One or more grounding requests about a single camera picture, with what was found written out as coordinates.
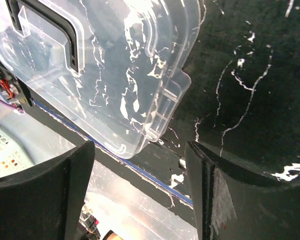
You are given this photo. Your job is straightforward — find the clear box lid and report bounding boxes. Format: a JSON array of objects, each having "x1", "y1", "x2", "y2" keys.
[{"x1": 0, "y1": 0, "x2": 202, "y2": 159}]

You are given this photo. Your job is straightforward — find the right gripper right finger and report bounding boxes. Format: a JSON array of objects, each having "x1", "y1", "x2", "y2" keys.
[{"x1": 184, "y1": 141, "x2": 300, "y2": 240}]

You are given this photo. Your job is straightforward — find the pale green perforated basket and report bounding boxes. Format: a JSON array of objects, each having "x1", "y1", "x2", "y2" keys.
[{"x1": 0, "y1": 125, "x2": 35, "y2": 178}]

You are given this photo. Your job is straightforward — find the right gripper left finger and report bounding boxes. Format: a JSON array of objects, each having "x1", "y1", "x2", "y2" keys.
[{"x1": 0, "y1": 140, "x2": 95, "y2": 240}]

